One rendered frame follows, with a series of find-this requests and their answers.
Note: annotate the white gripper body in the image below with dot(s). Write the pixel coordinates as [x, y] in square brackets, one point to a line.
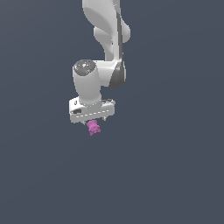
[91, 111]

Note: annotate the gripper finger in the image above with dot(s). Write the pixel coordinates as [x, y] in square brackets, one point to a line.
[105, 118]
[83, 122]

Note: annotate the small pink knobbly object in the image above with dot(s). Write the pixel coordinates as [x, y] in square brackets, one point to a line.
[94, 127]

